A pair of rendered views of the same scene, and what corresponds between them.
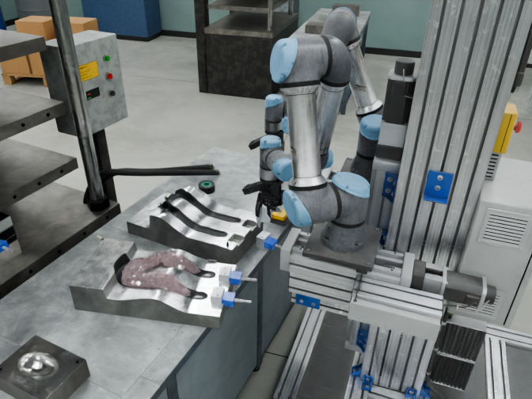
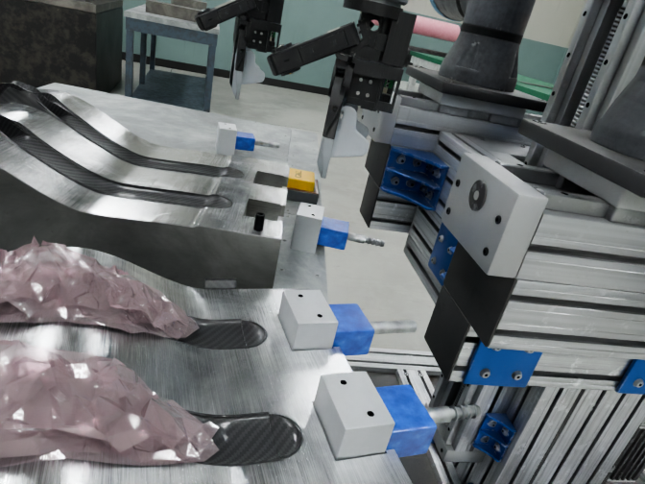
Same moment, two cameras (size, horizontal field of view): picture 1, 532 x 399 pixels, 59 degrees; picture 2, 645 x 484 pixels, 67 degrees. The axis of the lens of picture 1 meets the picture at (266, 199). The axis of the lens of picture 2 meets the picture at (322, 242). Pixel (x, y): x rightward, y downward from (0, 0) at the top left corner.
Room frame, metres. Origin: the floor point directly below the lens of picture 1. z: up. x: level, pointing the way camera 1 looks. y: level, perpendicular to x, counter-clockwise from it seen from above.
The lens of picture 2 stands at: (0.96, 0.33, 1.11)
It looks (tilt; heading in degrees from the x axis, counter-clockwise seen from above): 25 degrees down; 327
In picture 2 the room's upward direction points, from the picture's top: 13 degrees clockwise
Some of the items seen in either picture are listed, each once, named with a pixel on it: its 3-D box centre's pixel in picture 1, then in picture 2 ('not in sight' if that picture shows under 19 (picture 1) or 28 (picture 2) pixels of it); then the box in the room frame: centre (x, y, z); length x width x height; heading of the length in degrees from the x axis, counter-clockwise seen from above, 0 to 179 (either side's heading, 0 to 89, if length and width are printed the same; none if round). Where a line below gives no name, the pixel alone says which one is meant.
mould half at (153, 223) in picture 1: (195, 219); (84, 176); (1.59, 0.29, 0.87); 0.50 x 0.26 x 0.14; 64
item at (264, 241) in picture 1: (273, 244); (340, 234); (1.48, -0.03, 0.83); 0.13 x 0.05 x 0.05; 58
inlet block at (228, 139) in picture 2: not in sight; (249, 141); (1.92, -0.04, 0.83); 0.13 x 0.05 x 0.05; 76
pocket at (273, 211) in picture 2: (235, 242); (263, 224); (1.43, 0.11, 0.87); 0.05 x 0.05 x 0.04; 64
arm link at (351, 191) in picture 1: (347, 196); not in sight; (1.24, -0.25, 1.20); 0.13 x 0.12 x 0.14; 112
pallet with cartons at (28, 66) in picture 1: (58, 49); not in sight; (6.15, 2.74, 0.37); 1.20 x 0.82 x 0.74; 82
